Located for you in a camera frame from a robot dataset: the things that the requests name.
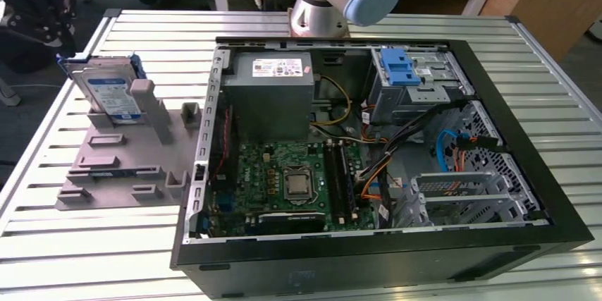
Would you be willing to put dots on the hard disk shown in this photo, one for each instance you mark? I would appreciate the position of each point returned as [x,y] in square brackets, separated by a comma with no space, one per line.
[112,96]

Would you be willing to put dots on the silver disk bay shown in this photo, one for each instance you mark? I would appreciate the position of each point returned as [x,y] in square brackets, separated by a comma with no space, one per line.
[466,198]

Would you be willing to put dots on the grey parts rack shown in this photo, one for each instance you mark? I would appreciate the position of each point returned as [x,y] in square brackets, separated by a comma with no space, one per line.
[121,153]

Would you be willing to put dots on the grey power supply unit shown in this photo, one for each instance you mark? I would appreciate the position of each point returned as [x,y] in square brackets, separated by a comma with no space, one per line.
[268,110]

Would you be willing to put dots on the green motherboard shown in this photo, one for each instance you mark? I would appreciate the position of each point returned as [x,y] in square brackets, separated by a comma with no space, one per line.
[253,160]

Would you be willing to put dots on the CPU socket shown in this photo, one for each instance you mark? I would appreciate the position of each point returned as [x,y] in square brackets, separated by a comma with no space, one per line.
[297,168]

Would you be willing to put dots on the silver CPU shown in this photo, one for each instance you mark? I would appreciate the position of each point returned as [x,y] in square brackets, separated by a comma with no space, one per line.
[297,185]

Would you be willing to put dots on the blue drive latch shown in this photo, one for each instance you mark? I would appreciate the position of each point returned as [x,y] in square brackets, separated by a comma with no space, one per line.
[396,68]

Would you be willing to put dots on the black RAM slot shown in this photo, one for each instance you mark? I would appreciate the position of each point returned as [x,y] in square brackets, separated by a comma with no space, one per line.
[344,177]
[334,177]

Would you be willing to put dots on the black graphics card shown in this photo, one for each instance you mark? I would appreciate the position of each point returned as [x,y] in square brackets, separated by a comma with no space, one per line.
[291,223]

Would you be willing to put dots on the silver optical drive cage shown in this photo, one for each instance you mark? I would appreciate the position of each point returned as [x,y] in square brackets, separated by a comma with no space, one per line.
[423,94]

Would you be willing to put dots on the black open PC case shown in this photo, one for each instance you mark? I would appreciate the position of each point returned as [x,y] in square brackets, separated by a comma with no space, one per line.
[328,269]

